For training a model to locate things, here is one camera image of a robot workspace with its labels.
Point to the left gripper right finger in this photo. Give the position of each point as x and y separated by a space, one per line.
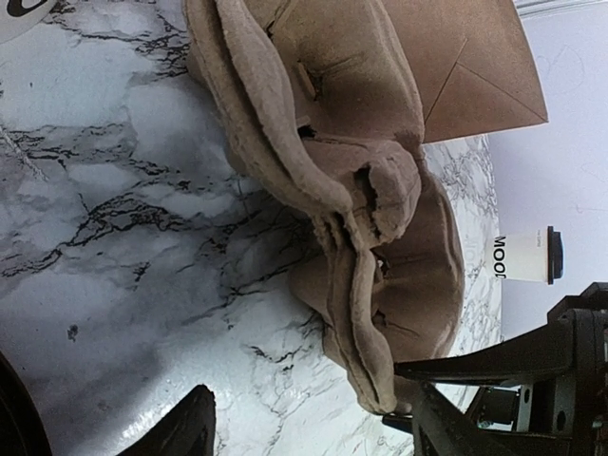
441 429

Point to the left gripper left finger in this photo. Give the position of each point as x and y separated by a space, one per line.
189 428

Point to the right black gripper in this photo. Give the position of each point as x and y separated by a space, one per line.
563 408

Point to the single white paper cup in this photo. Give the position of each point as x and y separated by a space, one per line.
522 257

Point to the brown pulp cup carrier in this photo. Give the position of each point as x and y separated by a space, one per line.
320 106

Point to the black cup lid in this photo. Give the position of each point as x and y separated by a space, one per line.
555 256

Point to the brown cardboard box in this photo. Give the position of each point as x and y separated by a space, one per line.
473 66

